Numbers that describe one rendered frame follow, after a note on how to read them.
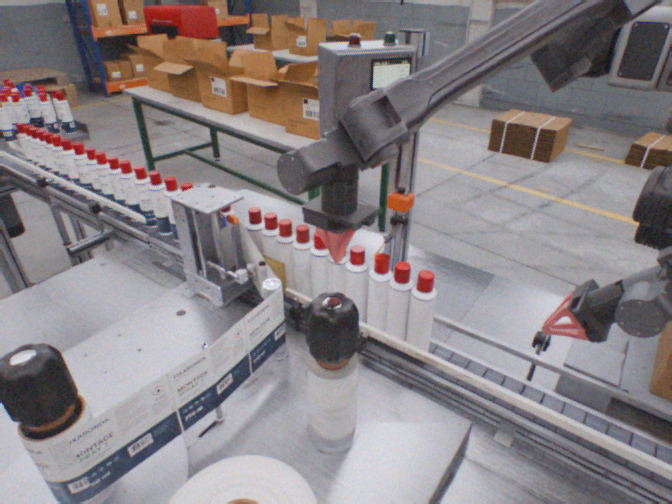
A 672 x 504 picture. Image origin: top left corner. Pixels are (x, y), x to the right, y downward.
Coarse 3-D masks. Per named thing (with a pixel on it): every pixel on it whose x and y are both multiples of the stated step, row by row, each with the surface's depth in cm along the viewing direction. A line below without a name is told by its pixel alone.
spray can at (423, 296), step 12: (420, 276) 88; (432, 276) 88; (420, 288) 89; (432, 288) 90; (420, 300) 90; (432, 300) 90; (420, 312) 91; (432, 312) 92; (408, 324) 95; (420, 324) 93; (408, 336) 96; (420, 336) 94; (420, 348) 96
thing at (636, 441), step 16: (160, 240) 141; (368, 336) 104; (400, 352) 99; (432, 352) 99; (448, 352) 99; (432, 368) 95; (464, 368) 95; (480, 368) 95; (464, 384) 92; (512, 384) 91; (496, 400) 88; (544, 400) 88; (560, 400) 88; (528, 416) 85; (576, 416) 85; (592, 416) 85; (560, 432) 82; (608, 432) 82; (624, 432) 82; (592, 448) 79; (640, 448) 79; (656, 448) 80; (624, 464) 77; (656, 480) 74
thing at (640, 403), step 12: (444, 324) 96; (456, 324) 95; (480, 336) 92; (504, 348) 90; (516, 348) 89; (528, 360) 87; (540, 360) 86; (564, 372) 84; (576, 372) 83; (588, 384) 82; (600, 384) 81; (612, 396) 80; (624, 396) 79; (636, 396) 79; (648, 408) 77; (660, 408) 77
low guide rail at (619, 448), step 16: (288, 288) 113; (384, 336) 99; (416, 352) 95; (448, 368) 91; (480, 384) 88; (496, 384) 87; (512, 400) 85; (528, 400) 84; (544, 416) 82; (560, 416) 81; (576, 432) 80; (592, 432) 78; (608, 448) 77; (624, 448) 75; (640, 464) 75; (656, 464) 73
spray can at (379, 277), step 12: (384, 264) 94; (372, 276) 96; (384, 276) 95; (372, 288) 97; (384, 288) 96; (372, 300) 98; (384, 300) 98; (372, 312) 100; (384, 312) 99; (372, 324) 102; (384, 324) 101
